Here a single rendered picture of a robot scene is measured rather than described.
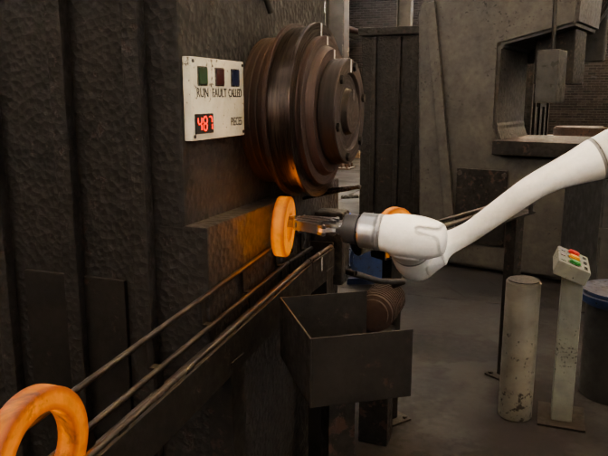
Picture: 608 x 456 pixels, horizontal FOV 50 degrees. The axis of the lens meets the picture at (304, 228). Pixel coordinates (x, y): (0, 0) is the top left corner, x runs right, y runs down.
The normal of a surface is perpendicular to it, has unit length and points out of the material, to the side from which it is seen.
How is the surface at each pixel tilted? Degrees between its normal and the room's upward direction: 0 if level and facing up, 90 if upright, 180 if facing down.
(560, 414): 90
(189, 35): 90
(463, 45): 90
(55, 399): 90
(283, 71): 64
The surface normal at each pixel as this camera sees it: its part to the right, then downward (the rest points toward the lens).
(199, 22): 0.94, 0.07
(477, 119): -0.57, 0.16
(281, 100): -0.35, 0.05
